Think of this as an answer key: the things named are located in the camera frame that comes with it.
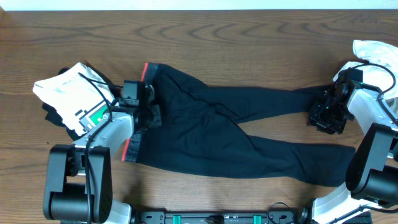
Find black leggings red waistband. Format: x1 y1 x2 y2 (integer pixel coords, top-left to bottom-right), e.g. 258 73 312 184
124 63 355 187

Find white garment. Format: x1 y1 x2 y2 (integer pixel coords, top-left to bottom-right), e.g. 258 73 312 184
332 39 398 116

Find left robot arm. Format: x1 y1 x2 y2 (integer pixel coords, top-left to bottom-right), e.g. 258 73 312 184
43 105 162 223

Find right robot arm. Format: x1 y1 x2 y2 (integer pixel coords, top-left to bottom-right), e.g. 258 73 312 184
296 80 397 223

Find white folded pixel-print t-shirt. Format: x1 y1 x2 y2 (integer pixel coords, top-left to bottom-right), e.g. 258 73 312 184
33 62 114 137

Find black looped base cable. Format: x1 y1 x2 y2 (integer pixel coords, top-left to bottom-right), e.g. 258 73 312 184
266 201 296 224

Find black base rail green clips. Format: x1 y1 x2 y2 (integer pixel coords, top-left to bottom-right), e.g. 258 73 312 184
138 211 373 224

